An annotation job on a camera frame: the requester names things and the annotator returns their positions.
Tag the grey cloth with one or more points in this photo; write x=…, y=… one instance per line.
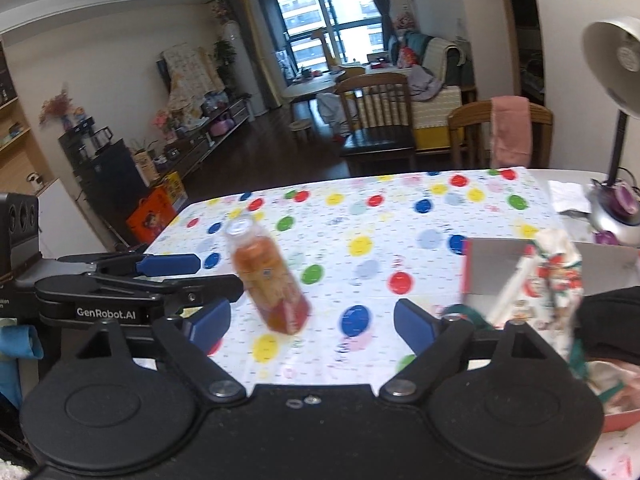
x=425, y=82

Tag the purple object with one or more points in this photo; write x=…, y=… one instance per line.
x=622, y=195

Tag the white paper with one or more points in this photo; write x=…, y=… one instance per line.
x=567, y=197

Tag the white cabinet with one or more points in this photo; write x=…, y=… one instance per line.
x=70, y=225

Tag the red and white box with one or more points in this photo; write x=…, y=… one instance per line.
x=495, y=265

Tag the yellow box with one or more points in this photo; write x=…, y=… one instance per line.
x=174, y=189

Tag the round cream table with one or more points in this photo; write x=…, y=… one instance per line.
x=310, y=87

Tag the blue cloth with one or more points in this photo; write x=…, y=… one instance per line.
x=17, y=355

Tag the black cabinet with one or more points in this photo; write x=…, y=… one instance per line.
x=107, y=180

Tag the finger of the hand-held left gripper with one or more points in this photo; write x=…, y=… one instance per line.
x=170, y=264
x=200, y=287

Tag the potted plant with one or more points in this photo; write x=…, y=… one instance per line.
x=225, y=60

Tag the polka dot tablecloth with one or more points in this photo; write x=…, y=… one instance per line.
x=400, y=220

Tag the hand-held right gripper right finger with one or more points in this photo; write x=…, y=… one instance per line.
x=412, y=326

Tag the floral draped cloth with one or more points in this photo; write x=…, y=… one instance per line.
x=190, y=77

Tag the orange gift bag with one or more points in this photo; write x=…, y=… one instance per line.
x=152, y=215

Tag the white standing air conditioner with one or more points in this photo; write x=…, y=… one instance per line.
x=235, y=60

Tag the low tv cabinet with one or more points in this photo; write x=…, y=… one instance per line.
x=205, y=140

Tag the sofa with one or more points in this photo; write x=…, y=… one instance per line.
x=440, y=95

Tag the grey desk lamp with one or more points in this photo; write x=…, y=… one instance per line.
x=612, y=60

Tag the small wooden stool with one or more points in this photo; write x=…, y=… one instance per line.
x=301, y=127

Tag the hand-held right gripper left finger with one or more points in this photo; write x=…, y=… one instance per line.
x=210, y=319

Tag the wooden wall shelf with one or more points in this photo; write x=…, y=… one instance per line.
x=15, y=130

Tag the pink flowers in vase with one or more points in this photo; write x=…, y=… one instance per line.
x=57, y=107

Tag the orange juice bottle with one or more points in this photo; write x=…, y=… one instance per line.
x=270, y=280

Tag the wooden chair dark seat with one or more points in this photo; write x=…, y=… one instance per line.
x=377, y=115

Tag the red cushion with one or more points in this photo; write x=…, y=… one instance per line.
x=407, y=57

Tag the pink towel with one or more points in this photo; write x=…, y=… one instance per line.
x=510, y=132

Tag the large window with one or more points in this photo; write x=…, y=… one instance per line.
x=325, y=25

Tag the brown paper bag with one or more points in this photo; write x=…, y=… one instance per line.
x=145, y=167

